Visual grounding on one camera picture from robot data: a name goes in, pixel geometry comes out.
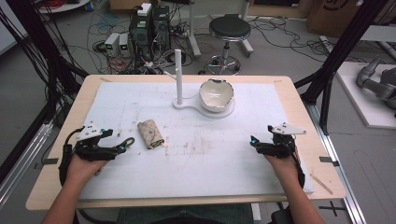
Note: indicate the wooden table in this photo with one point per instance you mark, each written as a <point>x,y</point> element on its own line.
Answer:
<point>299,93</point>

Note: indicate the white stand with pole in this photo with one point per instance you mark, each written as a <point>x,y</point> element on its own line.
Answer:
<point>178,81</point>

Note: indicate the person's legs in jeans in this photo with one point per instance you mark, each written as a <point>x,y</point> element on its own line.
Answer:
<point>186,215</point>

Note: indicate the black computer tower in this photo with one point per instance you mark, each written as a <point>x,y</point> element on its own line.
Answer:
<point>162,28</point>
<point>140,34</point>

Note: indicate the beige key pouch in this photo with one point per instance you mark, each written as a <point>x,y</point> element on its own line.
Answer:
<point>150,133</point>

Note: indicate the black frame post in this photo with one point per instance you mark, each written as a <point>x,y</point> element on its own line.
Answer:
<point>40,40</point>
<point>339,53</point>

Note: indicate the white platform board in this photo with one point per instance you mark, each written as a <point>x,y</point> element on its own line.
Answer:
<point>361,102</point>

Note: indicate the white ceramic bowl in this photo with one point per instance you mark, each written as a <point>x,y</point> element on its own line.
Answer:
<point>215,95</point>

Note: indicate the black tape strip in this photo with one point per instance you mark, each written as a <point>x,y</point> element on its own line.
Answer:
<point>49,161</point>
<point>328,160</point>

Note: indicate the thin wooden stick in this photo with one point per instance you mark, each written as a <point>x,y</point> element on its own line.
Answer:
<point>321,184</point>

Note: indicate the grey power supply unit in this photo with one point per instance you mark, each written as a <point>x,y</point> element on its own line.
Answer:
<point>111,43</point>
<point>124,44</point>

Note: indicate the black tape cross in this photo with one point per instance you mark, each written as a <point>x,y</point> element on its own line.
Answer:
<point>332,208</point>

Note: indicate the black round stool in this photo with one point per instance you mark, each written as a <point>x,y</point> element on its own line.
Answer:
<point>229,29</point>

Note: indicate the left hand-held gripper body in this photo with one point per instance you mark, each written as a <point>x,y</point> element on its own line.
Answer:
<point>91,149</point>

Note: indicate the brown cardboard box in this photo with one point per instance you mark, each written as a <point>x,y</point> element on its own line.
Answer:
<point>333,15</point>

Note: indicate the person's left hand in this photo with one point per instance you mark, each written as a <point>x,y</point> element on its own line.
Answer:
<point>84,169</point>

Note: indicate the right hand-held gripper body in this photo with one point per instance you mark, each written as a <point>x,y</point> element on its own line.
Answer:
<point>278,145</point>

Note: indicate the white table mat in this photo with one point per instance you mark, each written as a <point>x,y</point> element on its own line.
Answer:
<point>202,168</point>

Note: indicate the person's right hand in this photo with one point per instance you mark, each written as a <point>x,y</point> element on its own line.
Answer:
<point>281,168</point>

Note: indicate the white box on computer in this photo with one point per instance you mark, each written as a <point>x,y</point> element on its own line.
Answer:
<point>144,9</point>

